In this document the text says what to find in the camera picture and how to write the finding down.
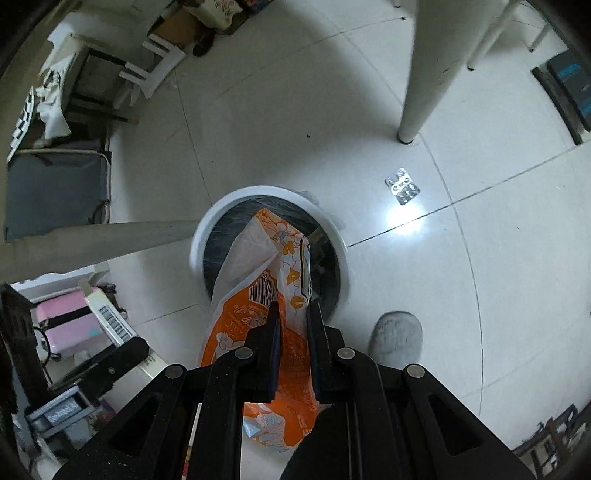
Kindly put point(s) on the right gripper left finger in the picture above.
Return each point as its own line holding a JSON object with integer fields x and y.
{"x": 262, "y": 368}

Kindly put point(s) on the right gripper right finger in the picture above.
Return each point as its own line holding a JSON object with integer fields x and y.
{"x": 323, "y": 344}

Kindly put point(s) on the orange snack bag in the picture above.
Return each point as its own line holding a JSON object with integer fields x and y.
{"x": 282, "y": 423}

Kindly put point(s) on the white medicine box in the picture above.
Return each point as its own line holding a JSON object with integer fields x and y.
{"x": 119, "y": 332}

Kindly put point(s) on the white trash bin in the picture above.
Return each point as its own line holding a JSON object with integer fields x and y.
{"x": 256, "y": 227}

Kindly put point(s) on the grey slipper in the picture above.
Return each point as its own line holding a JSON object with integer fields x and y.
{"x": 397, "y": 340}

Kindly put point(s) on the pink suitcase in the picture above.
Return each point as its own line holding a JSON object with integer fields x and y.
{"x": 69, "y": 326}

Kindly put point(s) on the silver pill blister pack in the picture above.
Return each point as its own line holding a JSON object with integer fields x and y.
{"x": 402, "y": 186}

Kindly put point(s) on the white table leg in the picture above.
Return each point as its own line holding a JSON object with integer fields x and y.
{"x": 67, "y": 249}
{"x": 446, "y": 33}

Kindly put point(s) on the dark folding bed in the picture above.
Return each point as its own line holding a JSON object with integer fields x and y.
{"x": 53, "y": 189}

